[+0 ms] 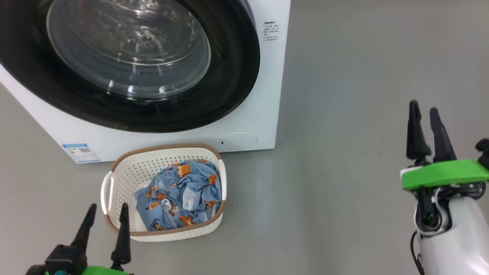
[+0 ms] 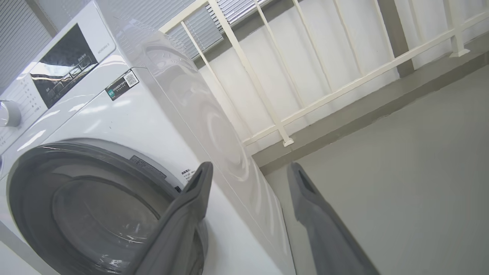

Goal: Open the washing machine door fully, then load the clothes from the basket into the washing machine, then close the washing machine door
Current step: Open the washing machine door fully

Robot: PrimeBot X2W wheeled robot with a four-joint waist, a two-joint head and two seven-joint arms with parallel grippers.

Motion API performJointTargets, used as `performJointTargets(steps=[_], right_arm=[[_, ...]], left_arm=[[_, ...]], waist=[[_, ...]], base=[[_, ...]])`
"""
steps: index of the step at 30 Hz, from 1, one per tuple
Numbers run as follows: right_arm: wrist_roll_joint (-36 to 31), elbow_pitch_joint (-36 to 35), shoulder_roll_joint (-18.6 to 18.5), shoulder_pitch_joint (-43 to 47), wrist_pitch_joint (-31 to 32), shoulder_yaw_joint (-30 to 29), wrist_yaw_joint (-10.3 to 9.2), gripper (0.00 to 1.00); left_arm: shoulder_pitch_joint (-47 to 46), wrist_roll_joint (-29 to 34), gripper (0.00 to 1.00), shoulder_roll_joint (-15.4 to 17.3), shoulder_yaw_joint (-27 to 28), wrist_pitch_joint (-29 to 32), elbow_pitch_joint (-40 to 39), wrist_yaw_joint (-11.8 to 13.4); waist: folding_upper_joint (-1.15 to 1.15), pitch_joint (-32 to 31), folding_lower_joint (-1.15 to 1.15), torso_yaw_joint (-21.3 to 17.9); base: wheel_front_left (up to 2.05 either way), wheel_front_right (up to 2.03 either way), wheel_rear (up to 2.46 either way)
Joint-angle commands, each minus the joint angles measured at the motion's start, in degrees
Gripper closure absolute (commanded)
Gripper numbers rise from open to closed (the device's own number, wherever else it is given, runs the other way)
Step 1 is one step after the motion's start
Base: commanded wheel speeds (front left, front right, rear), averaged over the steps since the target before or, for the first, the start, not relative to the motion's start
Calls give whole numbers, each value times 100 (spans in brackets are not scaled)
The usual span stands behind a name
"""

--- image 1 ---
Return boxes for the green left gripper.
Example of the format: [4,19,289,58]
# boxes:
[71,203,134,275]

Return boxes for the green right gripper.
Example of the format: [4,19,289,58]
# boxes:
[400,100,489,235]

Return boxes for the blue bear print garment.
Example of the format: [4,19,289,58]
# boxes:
[134,160,222,231]

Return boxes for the black round glass door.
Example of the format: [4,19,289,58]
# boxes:
[0,0,261,133]

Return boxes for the cream perforated laundry basket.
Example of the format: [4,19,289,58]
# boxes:
[100,144,228,242]

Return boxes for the white front-load washing machine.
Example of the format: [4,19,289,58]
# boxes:
[0,0,291,164]

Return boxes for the blue energy label sticker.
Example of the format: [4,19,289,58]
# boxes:
[62,143,100,163]

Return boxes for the round white filter cover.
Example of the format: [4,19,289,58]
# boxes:
[220,132,258,150]

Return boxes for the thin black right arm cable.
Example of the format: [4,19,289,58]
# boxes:
[410,231,425,275]

